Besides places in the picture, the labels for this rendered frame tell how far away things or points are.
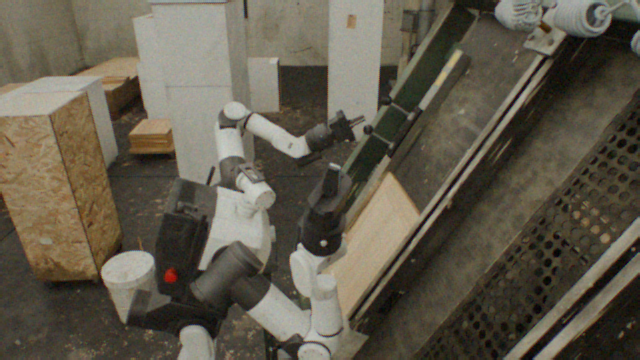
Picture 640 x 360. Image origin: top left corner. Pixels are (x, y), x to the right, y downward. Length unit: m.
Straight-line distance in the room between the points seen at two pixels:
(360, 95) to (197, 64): 2.19
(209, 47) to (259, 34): 5.93
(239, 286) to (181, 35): 2.78
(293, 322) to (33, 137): 2.10
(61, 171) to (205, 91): 1.35
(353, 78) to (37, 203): 3.43
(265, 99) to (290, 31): 3.27
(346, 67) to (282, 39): 4.55
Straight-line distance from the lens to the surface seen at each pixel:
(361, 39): 4.92
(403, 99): 1.68
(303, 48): 9.38
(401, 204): 1.35
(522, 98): 1.07
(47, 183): 2.91
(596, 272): 0.80
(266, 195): 1.11
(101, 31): 10.42
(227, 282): 1.00
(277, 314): 1.03
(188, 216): 1.11
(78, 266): 3.20
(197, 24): 3.52
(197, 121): 3.71
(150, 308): 1.36
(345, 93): 5.04
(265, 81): 6.25
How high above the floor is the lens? 1.96
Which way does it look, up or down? 27 degrees down
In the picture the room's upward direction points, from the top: straight up
